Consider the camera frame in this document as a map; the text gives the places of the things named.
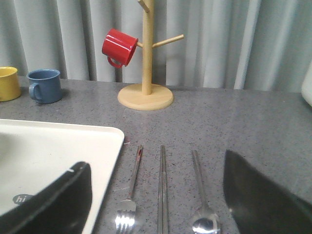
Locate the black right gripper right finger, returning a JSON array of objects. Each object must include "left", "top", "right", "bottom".
[{"left": 223, "top": 150, "right": 312, "bottom": 234}]

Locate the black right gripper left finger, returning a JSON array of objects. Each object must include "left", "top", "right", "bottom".
[{"left": 0, "top": 161, "right": 92, "bottom": 234}]

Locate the silver metal fork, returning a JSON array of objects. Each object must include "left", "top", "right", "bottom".
[{"left": 115, "top": 145, "right": 143, "bottom": 234}]

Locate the silver metal chopstick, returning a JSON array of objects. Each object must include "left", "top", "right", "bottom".
[
  {"left": 157, "top": 145, "right": 164, "bottom": 234},
  {"left": 161, "top": 145, "right": 168, "bottom": 234}
]

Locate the silver metal spoon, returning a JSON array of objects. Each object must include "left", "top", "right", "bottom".
[{"left": 192, "top": 150, "right": 221, "bottom": 234}]

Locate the beige rabbit serving tray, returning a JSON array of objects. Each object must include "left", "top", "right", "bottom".
[{"left": 0, "top": 119, "right": 124, "bottom": 234}]

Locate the blue enamel mug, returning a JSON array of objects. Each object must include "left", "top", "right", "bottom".
[{"left": 27, "top": 69, "right": 62, "bottom": 104}]

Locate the white object at edge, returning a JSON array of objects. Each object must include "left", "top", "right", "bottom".
[{"left": 301, "top": 63, "right": 312, "bottom": 106}]

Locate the yellow enamel mug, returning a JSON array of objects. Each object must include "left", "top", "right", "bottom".
[{"left": 0, "top": 67, "right": 21, "bottom": 102}]

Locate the wooden mug tree stand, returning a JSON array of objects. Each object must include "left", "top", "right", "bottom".
[{"left": 117, "top": 0, "right": 184, "bottom": 111}]

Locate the grey pleated curtain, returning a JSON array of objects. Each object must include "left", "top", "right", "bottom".
[{"left": 0, "top": 0, "right": 312, "bottom": 92}]

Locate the red enamel mug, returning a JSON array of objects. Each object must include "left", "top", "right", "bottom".
[{"left": 101, "top": 28, "right": 138, "bottom": 68}]

